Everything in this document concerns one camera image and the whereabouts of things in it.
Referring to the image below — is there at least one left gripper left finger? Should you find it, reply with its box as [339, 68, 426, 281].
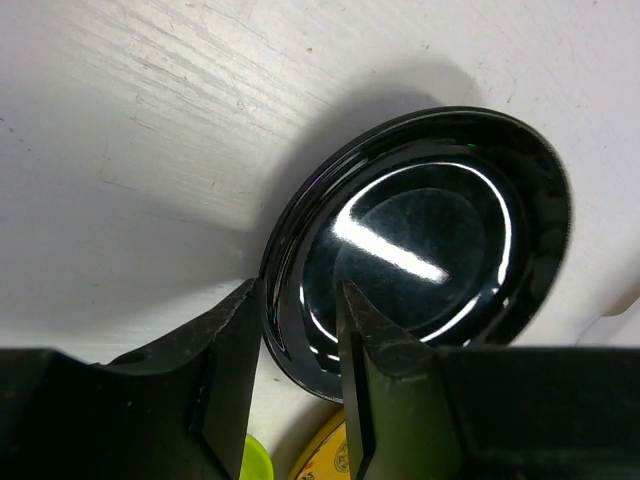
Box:
[1, 279, 263, 479]

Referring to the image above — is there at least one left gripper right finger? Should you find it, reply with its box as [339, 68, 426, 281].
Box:
[337, 282, 639, 479]

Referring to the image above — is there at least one lime green plate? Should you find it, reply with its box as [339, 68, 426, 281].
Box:
[239, 434, 274, 480]

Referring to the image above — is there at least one yellow patterned plate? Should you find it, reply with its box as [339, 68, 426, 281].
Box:
[289, 409, 351, 480]

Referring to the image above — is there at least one black plate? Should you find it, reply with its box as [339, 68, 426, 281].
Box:
[259, 107, 572, 402]

